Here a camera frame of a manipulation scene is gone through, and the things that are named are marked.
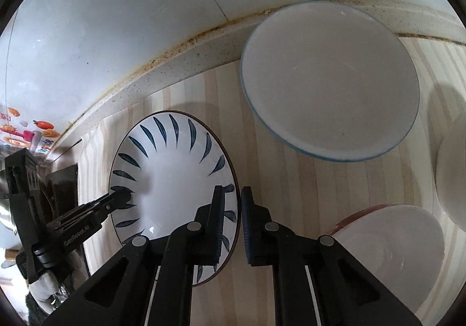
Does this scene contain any white bowl red outside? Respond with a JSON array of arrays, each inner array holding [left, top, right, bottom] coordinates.
[[329, 203, 446, 316]]

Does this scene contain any striped beige table mat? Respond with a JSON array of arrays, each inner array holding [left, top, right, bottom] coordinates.
[[76, 37, 466, 326]]

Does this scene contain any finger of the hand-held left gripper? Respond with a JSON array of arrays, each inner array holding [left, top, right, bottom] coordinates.
[[47, 188, 133, 258]]

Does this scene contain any white plate blue leaf pattern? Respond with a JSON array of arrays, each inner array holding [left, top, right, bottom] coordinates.
[[108, 110, 241, 288]]

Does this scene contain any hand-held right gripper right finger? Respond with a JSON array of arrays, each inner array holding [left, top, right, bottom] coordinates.
[[240, 186, 425, 326]]

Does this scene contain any colourful wall sticker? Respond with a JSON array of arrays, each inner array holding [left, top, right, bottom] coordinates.
[[0, 106, 61, 156]]

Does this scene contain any large white blue-rimmed plate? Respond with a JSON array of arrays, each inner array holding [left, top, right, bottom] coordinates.
[[239, 0, 421, 163]]

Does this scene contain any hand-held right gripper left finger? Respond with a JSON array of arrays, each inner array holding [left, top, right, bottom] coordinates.
[[42, 185, 225, 326]]

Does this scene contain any dark brown object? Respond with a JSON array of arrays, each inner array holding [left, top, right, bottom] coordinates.
[[47, 164, 80, 222]]

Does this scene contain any person's left hand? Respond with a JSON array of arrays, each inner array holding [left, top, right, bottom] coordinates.
[[28, 251, 85, 314]]

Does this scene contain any plain white bowl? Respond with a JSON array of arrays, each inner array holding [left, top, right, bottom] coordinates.
[[435, 118, 466, 233]]

